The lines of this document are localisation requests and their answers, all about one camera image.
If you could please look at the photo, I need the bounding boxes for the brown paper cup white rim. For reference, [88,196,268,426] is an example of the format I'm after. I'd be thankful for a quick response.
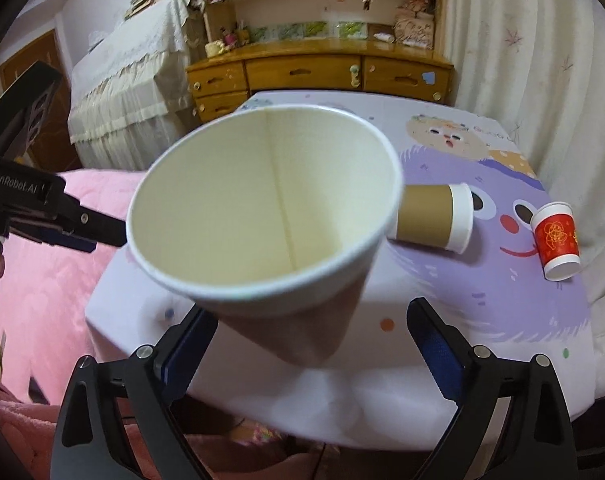
[387,182,475,255]

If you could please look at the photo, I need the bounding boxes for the large brown paper cup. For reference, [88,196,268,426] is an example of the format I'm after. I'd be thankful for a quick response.
[126,105,404,365]

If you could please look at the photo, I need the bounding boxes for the pink fluffy blanket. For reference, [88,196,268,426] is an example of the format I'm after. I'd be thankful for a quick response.
[0,169,303,480]

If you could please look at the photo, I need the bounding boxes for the cartoon printed tablecloth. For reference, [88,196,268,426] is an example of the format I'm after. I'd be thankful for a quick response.
[85,90,603,448]

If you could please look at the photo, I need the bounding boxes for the wooden desk with hutch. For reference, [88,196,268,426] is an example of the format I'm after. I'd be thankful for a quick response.
[186,0,455,123]

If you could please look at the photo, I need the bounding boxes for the white leaf patterned curtain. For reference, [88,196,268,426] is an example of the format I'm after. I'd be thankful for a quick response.
[442,0,605,411]

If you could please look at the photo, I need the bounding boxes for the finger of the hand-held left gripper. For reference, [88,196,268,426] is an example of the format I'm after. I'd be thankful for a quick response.
[42,195,129,254]

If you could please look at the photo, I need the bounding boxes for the red paper cup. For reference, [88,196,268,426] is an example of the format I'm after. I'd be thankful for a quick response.
[529,201,582,281]

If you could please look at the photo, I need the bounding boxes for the white lace bed cover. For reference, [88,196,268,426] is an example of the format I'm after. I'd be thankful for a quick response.
[67,0,208,171]

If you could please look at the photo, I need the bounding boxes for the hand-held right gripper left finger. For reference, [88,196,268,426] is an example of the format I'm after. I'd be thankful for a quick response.
[50,302,220,480]

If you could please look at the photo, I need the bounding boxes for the patterned paper bag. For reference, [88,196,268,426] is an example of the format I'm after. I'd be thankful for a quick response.
[393,0,436,51]

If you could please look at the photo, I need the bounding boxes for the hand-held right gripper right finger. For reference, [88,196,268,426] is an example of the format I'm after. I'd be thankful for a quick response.
[406,297,578,480]

